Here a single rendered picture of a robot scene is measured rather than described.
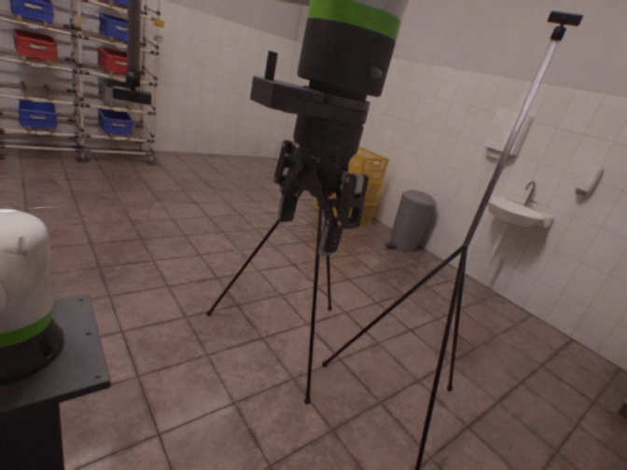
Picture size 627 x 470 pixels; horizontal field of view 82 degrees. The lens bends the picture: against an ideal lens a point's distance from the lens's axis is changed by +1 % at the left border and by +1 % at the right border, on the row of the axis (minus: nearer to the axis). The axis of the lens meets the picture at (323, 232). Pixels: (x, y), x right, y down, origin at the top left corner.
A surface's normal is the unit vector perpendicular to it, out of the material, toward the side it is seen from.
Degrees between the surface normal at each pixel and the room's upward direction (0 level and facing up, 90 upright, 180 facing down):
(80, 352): 0
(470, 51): 90
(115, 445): 0
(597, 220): 90
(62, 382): 0
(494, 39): 90
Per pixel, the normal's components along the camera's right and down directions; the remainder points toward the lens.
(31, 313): 0.92, 0.33
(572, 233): -0.77, 0.08
